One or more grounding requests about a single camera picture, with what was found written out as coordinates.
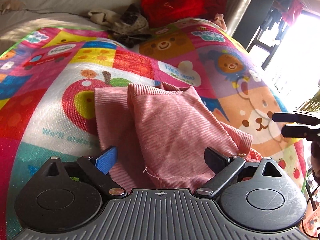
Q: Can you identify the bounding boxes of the red plush cushion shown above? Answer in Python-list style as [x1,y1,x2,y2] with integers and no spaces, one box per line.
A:
[140,0,226,28]

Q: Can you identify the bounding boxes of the grey white sofa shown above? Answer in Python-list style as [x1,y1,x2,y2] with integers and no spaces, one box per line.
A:
[1,0,139,52]

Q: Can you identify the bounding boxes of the hanging dark garments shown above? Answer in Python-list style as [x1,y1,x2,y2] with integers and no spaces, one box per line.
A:
[260,0,293,41]

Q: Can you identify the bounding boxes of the small beige plush toy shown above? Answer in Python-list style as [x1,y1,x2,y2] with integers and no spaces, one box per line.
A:
[0,0,25,15]

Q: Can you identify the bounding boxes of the colourful cartoon play mat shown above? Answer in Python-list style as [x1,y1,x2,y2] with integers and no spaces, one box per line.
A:
[1,19,306,239]

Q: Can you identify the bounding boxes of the black window frame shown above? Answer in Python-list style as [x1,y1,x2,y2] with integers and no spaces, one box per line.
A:
[247,22,289,69]

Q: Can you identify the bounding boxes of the pink ribbed garment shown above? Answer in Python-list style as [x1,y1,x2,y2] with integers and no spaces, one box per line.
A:
[94,83,262,191]

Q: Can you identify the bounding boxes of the small pink cloth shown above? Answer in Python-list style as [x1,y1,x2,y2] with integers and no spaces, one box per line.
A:
[213,14,227,32]

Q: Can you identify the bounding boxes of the beige and grey crumpled clothes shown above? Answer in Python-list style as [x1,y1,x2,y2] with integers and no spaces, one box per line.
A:
[88,3,152,48]

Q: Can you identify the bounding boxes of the hanging red garment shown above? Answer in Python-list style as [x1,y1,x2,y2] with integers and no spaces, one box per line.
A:
[281,0,304,25]

